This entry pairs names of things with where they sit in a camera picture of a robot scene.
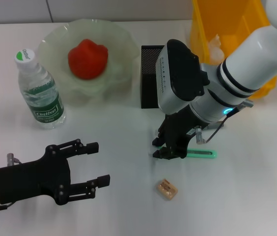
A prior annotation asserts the green utility knife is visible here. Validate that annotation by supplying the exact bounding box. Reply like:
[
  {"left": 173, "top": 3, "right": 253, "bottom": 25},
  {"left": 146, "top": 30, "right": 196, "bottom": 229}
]
[{"left": 150, "top": 146, "right": 219, "bottom": 160}]

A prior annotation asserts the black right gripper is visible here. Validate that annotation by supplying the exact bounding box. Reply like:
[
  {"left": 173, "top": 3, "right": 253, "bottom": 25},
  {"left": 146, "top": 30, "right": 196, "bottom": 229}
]
[{"left": 152, "top": 106, "right": 203, "bottom": 160}]

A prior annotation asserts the right arm connector cable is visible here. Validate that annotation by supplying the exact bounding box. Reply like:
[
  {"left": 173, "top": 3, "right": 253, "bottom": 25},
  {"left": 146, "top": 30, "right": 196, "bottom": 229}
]
[{"left": 194, "top": 99, "right": 255, "bottom": 145}]

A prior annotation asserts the green glass fruit plate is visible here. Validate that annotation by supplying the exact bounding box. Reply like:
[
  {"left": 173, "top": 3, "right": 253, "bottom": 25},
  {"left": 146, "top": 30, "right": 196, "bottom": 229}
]
[{"left": 37, "top": 19, "right": 140, "bottom": 98}]

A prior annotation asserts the red pepper toy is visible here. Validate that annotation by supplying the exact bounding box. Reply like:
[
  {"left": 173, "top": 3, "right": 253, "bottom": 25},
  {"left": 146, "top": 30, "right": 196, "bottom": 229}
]
[{"left": 67, "top": 38, "right": 110, "bottom": 80}]

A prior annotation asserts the beige eraser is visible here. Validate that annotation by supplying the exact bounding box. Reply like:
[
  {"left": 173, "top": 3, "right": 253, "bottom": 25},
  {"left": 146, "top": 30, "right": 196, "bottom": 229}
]
[{"left": 156, "top": 178, "right": 179, "bottom": 201}]

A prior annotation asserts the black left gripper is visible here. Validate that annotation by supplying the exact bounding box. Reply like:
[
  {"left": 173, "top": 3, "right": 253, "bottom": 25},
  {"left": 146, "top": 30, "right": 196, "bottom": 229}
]
[{"left": 0, "top": 139, "right": 111, "bottom": 207}]

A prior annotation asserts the clear water bottle green label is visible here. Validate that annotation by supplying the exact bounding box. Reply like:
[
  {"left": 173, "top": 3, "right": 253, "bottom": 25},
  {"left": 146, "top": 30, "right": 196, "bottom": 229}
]
[{"left": 14, "top": 48, "right": 67, "bottom": 130}]

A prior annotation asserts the yellow plastic bin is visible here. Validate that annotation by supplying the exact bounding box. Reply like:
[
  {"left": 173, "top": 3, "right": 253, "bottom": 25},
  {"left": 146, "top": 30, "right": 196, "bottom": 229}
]
[{"left": 189, "top": 0, "right": 277, "bottom": 99}]

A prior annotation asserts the arm connector cable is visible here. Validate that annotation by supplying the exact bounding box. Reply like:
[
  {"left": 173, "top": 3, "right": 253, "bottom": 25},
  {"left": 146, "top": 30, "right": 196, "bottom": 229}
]
[
  {"left": 194, "top": 99, "right": 255, "bottom": 145},
  {"left": 0, "top": 152, "right": 23, "bottom": 212}
]

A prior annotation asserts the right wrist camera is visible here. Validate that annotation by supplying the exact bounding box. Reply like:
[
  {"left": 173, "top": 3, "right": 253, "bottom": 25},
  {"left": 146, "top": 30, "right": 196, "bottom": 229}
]
[{"left": 155, "top": 38, "right": 209, "bottom": 115}]

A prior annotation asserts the black mesh pen holder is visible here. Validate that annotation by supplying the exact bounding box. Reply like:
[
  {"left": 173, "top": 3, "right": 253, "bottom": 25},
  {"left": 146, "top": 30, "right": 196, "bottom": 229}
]
[{"left": 140, "top": 45, "right": 166, "bottom": 109}]

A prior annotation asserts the left arm connector cable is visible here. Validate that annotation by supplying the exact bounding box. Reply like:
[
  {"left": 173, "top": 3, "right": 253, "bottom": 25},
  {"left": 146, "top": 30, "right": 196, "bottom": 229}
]
[{"left": 0, "top": 152, "right": 23, "bottom": 212}]

